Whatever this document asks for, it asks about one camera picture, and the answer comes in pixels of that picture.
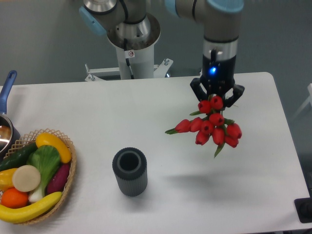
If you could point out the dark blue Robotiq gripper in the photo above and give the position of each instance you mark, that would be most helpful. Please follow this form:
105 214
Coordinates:
217 78

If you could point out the red tulip bouquet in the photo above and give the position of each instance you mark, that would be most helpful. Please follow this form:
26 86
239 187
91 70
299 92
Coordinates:
209 123

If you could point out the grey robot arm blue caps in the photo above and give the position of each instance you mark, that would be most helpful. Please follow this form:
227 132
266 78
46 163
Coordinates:
134 32

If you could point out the dark grey ribbed vase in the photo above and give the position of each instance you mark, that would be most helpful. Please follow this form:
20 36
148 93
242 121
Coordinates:
130 169

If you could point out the black device at table edge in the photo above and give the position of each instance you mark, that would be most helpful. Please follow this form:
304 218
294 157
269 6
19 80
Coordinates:
304 209

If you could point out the yellow squash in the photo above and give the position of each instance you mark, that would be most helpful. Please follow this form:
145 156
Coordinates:
53 140

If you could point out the green bok choy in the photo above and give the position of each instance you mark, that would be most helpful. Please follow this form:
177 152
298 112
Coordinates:
47 160

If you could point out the purple sweet potato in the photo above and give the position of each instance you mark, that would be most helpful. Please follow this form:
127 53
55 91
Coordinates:
58 181

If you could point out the woven wicker basket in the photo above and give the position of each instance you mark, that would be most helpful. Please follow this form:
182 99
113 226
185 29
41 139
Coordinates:
30 138

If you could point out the green cucumber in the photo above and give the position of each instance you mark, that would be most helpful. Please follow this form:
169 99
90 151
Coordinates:
18 158

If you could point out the yellow bell pepper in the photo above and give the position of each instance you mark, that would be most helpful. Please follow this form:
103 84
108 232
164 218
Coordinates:
6 179

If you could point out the orange fruit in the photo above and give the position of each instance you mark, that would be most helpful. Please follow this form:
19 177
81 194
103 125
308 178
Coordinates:
13 198

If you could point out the yellow banana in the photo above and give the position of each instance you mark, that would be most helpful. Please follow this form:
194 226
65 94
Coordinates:
29 212

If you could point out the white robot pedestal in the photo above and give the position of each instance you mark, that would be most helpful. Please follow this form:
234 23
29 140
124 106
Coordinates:
132 64

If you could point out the white frame at right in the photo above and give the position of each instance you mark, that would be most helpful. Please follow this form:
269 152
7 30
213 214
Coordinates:
307 102

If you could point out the blue handled steel pot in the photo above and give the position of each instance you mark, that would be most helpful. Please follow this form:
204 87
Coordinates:
8 133

